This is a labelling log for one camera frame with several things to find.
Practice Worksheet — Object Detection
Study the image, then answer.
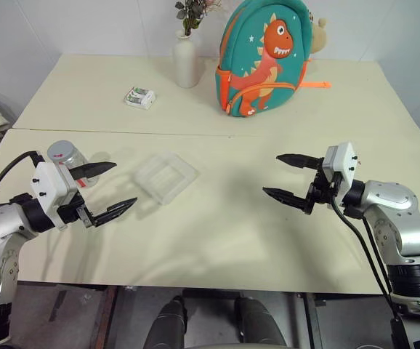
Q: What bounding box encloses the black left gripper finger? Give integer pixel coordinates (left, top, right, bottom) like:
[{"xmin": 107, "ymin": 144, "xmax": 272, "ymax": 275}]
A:
[
  {"xmin": 92, "ymin": 197, "xmax": 139, "ymax": 228},
  {"xmin": 68, "ymin": 161, "xmax": 118, "ymax": 180}
]

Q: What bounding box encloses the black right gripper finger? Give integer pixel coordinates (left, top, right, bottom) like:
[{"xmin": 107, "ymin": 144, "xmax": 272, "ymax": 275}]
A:
[
  {"xmin": 262, "ymin": 187, "xmax": 313, "ymax": 215},
  {"xmin": 275, "ymin": 153, "xmax": 326, "ymax": 171}
]

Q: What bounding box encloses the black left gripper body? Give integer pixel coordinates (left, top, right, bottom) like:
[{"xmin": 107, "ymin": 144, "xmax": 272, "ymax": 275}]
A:
[{"xmin": 54, "ymin": 191, "xmax": 99, "ymax": 229}]

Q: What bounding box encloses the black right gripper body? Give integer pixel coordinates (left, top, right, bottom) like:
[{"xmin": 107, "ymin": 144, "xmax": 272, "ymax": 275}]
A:
[{"xmin": 303, "ymin": 166, "xmax": 344, "ymax": 215}]

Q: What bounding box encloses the clear jar with lid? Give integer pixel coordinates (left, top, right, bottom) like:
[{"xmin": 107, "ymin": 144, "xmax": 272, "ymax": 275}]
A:
[{"xmin": 47, "ymin": 140, "xmax": 92, "ymax": 188}]

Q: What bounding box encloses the grey plastic container lid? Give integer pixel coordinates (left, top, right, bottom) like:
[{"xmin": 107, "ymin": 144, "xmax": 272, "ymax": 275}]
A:
[{"xmin": 47, "ymin": 140, "xmax": 73, "ymax": 161}]

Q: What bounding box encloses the clear plastic container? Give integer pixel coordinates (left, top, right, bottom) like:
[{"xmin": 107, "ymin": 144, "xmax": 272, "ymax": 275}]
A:
[{"xmin": 133, "ymin": 152, "xmax": 201, "ymax": 206}]

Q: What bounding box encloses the white battery pack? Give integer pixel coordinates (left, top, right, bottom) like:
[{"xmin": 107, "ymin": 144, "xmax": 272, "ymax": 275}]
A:
[{"xmin": 124, "ymin": 86, "xmax": 157, "ymax": 110}]

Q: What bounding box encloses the teal dinosaur backpack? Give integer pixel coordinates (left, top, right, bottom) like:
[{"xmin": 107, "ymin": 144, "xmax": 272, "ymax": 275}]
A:
[{"xmin": 215, "ymin": 0, "xmax": 332, "ymax": 119}]

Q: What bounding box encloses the dark rounded robot leg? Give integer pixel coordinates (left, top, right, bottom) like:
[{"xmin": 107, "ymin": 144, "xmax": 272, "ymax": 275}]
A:
[
  {"xmin": 233, "ymin": 296, "xmax": 288, "ymax": 349},
  {"xmin": 143, "ymin": 294, "xmax": 188, "ymax": 349}
]

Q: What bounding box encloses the beige plush toy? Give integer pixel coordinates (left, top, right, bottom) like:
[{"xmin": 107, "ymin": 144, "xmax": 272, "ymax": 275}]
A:
[{"xmin": 310, "ymin": 17, "xmax": 329, "ymax": 55}]

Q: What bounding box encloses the white ceramic vase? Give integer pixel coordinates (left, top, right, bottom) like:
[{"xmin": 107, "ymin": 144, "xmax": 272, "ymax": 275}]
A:
[{"xmin": 172, "ymin": 29, "xmax": 199, "ymax": 89}]

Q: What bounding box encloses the dried flower bouquet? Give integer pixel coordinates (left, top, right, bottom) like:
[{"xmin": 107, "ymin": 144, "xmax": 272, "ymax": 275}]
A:
[{"xmin": 174, "ymin": 0, "xmax": 225, "ymax": 36}]

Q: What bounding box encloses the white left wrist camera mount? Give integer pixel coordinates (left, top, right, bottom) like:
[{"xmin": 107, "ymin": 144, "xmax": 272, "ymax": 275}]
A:
[{"xmin": 30, "ymin": 162, "xmax": 79, "ymax": 230}]

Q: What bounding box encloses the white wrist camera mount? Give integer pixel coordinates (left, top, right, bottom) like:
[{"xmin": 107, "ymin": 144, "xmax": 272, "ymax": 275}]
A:
[
  {"xmin": 30, "ymin": 162, "xmax": 79, "ymax": 230},
  {"xmin": 322, "ymin": 142, "xmax": 358, "ymax": 193}
]

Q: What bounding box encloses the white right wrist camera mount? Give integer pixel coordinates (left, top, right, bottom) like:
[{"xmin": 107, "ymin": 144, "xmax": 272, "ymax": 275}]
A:
[{"xmin": 322, "ymin": 142, "xmax": 358, "ymax": 193}]

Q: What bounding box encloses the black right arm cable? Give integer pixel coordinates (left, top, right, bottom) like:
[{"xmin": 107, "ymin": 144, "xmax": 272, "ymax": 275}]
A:
[{"xmin": 328, "ymin": 173, "xmax": 411, "ymax": 349}]

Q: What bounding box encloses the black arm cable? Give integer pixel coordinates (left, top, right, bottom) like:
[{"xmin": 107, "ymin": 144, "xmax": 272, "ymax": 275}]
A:
[
  {"xmin": 0, "ymin": 151, "xmax": 47, "ymax": 209},
  {"xmin": 328, "ymin": 173, "xmax": 411, "ymax": 349}
]

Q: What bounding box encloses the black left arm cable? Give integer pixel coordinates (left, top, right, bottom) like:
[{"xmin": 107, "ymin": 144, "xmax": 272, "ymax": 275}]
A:
[{"xmin": 0, "ymin": 151, "xmax": 47, "ymax": 209}]

